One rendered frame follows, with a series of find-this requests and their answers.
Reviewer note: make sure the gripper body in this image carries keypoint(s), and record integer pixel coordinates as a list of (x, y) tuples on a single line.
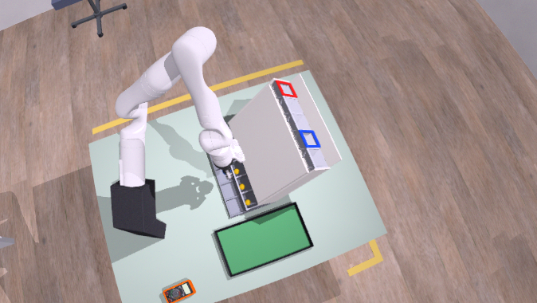
[(226, 167)]

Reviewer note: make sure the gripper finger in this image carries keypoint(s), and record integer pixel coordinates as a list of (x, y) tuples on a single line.
[(228, 175)]

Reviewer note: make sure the orange pocket multimeter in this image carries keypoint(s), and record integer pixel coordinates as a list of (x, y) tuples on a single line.
[(179, 291)]

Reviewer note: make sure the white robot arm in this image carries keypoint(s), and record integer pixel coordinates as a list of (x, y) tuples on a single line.
[(189, 53)]

